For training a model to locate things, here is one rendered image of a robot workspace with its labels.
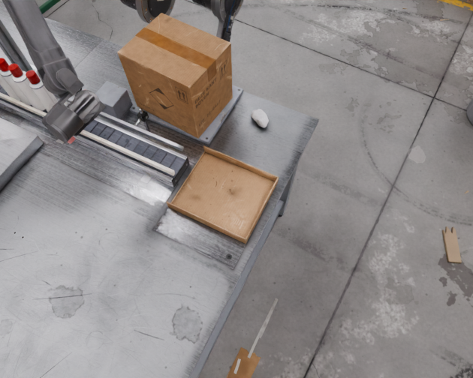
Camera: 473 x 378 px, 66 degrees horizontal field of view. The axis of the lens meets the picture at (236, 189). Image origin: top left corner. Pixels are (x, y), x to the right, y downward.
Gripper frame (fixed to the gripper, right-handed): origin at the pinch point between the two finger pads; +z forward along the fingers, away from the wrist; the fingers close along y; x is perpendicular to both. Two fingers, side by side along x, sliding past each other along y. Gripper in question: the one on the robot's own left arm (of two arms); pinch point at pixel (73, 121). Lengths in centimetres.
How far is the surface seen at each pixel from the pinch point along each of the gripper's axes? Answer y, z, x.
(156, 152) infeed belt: -15.6, 17.3, 25.7
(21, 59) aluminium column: -24, 63, -34
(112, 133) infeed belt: -14.6, 29.4, 10.8
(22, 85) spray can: -9.0, 37.8, -21.6
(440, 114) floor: -176, 25, 160
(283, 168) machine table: -35, -5, 61
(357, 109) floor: -152, 56, 121
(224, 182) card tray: -19, 4, 49
